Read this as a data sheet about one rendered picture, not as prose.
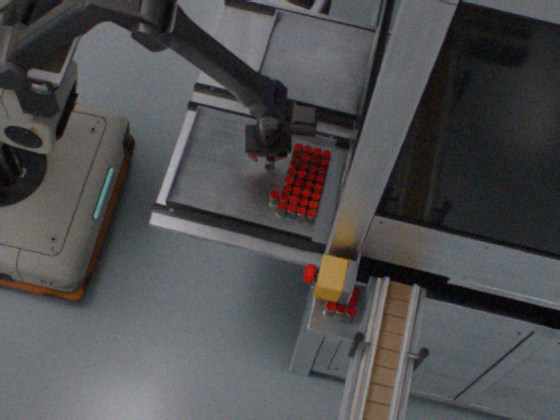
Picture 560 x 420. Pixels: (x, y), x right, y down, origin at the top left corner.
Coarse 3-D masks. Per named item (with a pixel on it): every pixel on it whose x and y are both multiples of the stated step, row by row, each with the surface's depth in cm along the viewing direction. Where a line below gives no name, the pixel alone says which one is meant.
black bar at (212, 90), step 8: (200, 88) 197; (208, 88) 197; (216, 88) 197; (224, 88) 197; (216, 96) 198; (224, 96) 197; (232, 96) 196; (320, 112) 196; (320, 120) 196; (328, 120) 196; (336, 120) 195; (344, 120) 195; (352, 120) 195; (352, 128) 196
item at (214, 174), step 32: (192, 128) 191; (224, 128) 194; (192, 160) 190; (224, 160) 190; (288, 160) 191; (192, 192) 186; (224, 192) 187; (256, 192) 187; (256, 224) 181; (288, 224) 184
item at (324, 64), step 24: (288, 24) 209; (312, 24) 208; (336, 24) 206; (264, 48) 201; (288, 48) 206; (312, 48) 206; (336, 48) 207; (360, 48) 207; (264, 72) 202; (288, 72) 202; (312, 72) 203; (336, 72) 203; (360, 72) 204; (288, 96) 198; (312, 96) 200; (336, 96) 200; (360, 96) 201
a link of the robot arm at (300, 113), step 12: (288, 108) 167; (300, 108) 167; (312, 108) 168; (264, 120) 163; (276, 120) 162; (288, 120) 166; (300, 120) 166; (312, 120) 167; (288, 132) 170; (300, 132) 169; (312, 132) 169
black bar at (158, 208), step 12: (156, 204) 182; (180, 216) 182; (192, 216) 181; (204, 216) 182; (228, 228) 181; (240, 228) 181; (252, 228) 181; (276, 240) 181; (288, 240) 180; (300, 240) 181
